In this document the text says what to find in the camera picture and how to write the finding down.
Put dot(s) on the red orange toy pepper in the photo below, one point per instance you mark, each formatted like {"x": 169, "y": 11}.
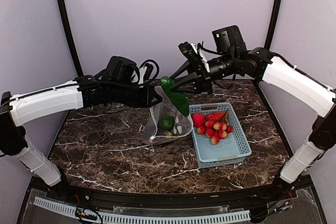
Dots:
{"x": 217, "y": 116}

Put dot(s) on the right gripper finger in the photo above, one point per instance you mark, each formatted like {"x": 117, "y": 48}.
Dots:
{"x": 190, "y": 83}
{"x": 185, "y": 67}

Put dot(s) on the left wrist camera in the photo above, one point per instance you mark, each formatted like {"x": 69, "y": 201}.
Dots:
{"x": 125, "y": 71}

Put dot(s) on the right black frame post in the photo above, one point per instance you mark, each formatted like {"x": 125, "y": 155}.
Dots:
{"x": 272, "y": 24}

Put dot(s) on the green toy cucumber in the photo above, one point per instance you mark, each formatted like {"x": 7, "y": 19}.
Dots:
{"x": 179, "y": 100}

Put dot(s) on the light blue plastic basket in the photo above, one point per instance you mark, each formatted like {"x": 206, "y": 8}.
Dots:
{"x": 230, "y": 151}

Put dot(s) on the green toy lime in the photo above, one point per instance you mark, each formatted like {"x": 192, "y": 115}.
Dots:
{"x": 166, "y": 122}

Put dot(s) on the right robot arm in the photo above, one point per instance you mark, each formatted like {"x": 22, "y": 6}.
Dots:
{"x": 273, "y": 69}

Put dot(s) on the purple toy eggplant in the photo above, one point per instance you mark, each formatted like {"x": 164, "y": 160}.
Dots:
{"x": 163, "y": 132}

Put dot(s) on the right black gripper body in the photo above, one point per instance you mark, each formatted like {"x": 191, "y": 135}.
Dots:
{"x": 204, "y": 77}

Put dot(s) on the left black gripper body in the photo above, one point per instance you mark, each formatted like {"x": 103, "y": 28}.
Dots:
{"x": 135, "y": 99}

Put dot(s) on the black front table rail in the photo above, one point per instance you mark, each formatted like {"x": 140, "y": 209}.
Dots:
{"x": 251, "y": 198}

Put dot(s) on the black frame post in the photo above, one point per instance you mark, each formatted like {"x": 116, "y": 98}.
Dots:
{"x": 69, "y": 37}
{"x": 272, "y": 24}

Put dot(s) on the left black frame post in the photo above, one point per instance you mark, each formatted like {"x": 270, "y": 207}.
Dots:
{"x": 69, "y": 37}

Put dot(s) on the red lychee bunch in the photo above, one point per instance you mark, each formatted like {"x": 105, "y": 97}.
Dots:
{"x": 215, "y": 131}

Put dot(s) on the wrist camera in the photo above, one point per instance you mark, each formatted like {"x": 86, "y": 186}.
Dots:
{"x": 229, "y": 44}
{"x": 125, "y": 71}

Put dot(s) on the clear dotted zip bag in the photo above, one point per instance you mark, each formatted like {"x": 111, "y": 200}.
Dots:
{"x": 183, "y": 124}

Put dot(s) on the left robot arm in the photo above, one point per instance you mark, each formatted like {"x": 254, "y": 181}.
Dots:
{"x": 83, "y": 92}

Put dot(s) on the slotted grey cable duct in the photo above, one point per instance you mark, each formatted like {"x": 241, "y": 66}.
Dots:
{"x": 145, "y": 215}

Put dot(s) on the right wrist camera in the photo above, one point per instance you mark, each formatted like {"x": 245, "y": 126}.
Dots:
{"x": 229, "y": 44}

